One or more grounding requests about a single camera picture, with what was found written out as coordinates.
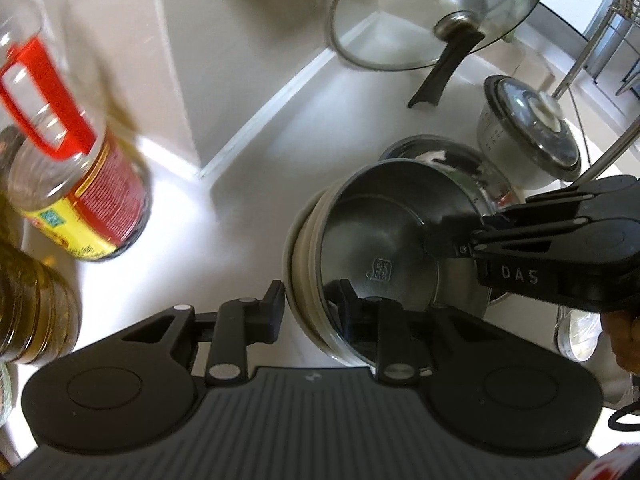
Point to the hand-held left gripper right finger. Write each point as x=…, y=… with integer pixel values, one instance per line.
x=352, y=310

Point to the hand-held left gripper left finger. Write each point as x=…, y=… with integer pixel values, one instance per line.
x=272, y=315

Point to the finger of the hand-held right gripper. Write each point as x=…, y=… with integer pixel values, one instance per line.
x=575, y=200
x=450, y=240

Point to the cream plastic bowl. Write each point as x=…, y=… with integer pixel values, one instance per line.
x=291, y=270

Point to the stainless steel bowl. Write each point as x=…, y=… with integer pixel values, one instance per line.
x=380, y=230

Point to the person's right hand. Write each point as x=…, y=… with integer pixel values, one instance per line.
x=625, y=335

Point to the steel pot with lid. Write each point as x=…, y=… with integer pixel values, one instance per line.
x=525, y=125

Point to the metal dish rack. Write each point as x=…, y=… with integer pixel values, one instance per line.
x=615, y=20

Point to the person's red white clothing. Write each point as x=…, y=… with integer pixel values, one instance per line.
x=615, y=465

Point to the large cooking oil bottle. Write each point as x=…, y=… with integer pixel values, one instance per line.
x=35, y=305

